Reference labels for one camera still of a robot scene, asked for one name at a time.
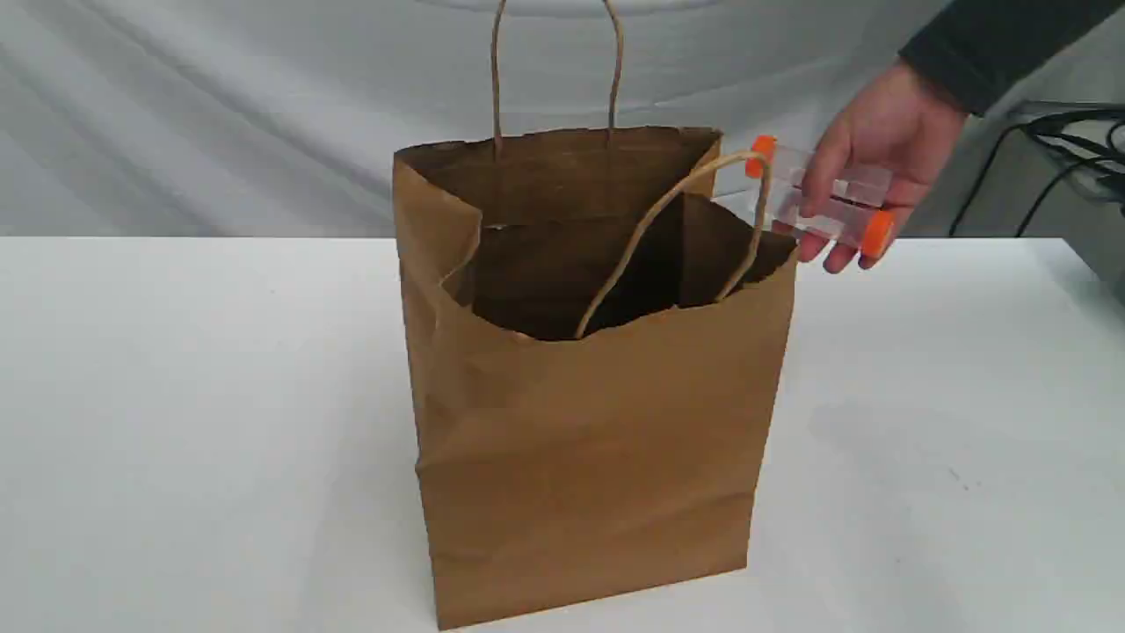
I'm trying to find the person's bare hand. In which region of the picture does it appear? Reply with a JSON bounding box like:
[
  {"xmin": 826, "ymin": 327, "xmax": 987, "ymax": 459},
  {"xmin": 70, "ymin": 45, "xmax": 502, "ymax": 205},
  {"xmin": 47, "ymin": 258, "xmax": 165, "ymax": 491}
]
[{"xmin": 801, "ymin": 61, "xmax": 969, "ymax": 239}]

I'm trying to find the dark grey sleeved forearm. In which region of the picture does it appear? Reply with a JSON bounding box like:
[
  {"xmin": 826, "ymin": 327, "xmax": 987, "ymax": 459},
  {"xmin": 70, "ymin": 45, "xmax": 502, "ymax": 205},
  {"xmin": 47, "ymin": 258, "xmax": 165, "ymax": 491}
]
[{"xmin": 897, "ymin": 1, "xmax": 1122, "ymax": 116}]

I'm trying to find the black cable bundle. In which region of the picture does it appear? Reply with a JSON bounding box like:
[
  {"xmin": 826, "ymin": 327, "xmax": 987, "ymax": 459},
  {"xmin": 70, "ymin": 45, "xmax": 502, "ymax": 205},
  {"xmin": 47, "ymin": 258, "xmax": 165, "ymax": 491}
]
[{"xmin": 947, "ymin": 105, "xmax": 1125, "ymax": 238}]

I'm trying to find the clear tube orange cap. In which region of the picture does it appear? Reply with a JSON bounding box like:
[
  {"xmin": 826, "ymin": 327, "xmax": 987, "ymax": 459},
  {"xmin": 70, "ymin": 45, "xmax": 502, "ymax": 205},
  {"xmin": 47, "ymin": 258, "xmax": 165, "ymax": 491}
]
[
  {"xmin": 745, "ymin": 135, "xmax": 896, "ymax": 208},
  {"xmin": 766, "ymin": 189, "xmax": 896, "ymax": 257}
]

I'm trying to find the brown paper bag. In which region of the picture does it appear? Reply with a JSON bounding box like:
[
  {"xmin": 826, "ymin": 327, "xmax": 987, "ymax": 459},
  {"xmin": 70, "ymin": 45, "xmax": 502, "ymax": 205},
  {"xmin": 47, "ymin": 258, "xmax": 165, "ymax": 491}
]
[{"xmin": 392, "ymin": 0, "xmax": 799, "ymax": 631}]

